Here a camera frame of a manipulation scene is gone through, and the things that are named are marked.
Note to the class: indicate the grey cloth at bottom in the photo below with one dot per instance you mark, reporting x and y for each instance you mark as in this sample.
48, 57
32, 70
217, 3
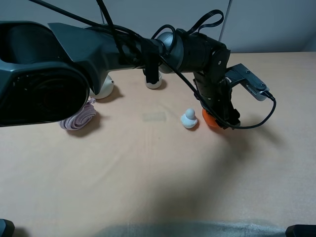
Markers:
192, 229

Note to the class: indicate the black object bottom right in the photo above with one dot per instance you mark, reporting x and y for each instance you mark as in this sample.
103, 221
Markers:
301, 231

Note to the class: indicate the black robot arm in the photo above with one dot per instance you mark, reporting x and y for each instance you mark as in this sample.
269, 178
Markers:
46, 73

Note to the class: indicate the beige ceramic teapot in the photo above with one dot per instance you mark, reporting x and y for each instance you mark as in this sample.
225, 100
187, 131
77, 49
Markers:
106, 89

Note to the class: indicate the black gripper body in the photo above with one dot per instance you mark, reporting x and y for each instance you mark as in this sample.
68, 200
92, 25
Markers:
217, 95

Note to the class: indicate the black object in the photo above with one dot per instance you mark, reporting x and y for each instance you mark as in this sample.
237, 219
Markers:
6, 228
301, 231

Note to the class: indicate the rolled pink towel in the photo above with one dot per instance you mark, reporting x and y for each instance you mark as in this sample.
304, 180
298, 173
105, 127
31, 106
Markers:
81, 118

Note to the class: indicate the orange mandarin fruit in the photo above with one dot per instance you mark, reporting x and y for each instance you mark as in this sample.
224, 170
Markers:
209, 119

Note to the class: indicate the beige ceramic cup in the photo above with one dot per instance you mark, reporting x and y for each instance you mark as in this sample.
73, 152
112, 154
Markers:
154, 85

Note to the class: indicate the black object bottom left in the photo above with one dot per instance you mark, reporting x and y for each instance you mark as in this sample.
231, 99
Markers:
6, 228

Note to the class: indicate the white duck figurine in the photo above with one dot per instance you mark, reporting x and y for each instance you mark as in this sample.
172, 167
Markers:
189, 119

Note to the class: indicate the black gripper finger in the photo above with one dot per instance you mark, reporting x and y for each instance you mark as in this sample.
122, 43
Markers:
231, 116

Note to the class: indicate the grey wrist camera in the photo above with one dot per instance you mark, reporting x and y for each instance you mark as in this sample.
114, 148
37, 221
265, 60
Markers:
239, 74

